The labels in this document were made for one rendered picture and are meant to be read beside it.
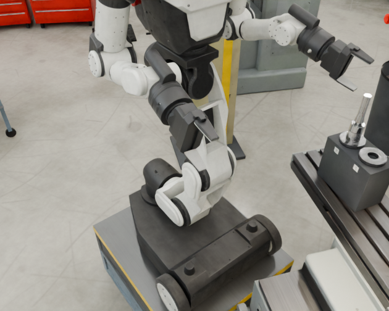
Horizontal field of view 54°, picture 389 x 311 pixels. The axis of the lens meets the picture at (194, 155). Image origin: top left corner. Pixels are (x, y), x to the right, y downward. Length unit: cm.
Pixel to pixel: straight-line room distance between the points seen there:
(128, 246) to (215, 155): 82
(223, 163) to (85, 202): 157
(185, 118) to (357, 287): 87
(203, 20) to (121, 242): 124
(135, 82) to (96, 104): 281
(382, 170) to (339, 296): 43
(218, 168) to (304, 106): 243
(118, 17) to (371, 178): 92
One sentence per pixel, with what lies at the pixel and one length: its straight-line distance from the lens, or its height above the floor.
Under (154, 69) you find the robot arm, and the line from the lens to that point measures 93.
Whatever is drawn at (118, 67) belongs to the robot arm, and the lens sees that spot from 111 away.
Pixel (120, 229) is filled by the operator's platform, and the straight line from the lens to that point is 206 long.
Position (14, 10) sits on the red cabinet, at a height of 26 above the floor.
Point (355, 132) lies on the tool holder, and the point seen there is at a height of 120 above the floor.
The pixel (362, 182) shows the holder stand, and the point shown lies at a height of 109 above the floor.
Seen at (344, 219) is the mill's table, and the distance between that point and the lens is 145.
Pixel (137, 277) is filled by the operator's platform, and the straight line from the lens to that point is 189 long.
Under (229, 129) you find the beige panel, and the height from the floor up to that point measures 18.
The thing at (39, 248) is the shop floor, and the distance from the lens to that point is 263.
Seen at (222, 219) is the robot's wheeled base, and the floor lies 57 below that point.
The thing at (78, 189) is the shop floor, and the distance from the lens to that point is 289.
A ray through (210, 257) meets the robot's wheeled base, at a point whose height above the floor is 59.
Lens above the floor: 199
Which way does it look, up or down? 41 degrees down
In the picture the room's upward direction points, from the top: straight up
